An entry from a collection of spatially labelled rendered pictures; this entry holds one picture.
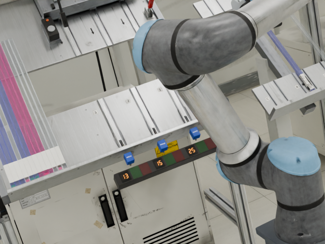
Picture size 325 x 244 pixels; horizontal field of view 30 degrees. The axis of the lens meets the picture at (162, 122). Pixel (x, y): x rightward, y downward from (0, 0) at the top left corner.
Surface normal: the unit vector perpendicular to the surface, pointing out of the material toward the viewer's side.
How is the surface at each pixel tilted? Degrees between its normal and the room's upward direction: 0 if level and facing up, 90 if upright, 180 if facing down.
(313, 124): 90
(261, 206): 0
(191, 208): 90
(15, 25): 42
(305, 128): 90
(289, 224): 72
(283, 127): 90
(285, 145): 8
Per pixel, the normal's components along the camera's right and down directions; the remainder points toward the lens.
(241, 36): 0.50, 0.04
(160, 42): -0.69, -0.07
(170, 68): -0.44, 0.83
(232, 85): 0.37, 0.26
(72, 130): 0.08, -0.50
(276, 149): -0.13, -0.89
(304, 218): -0.14, 0.08
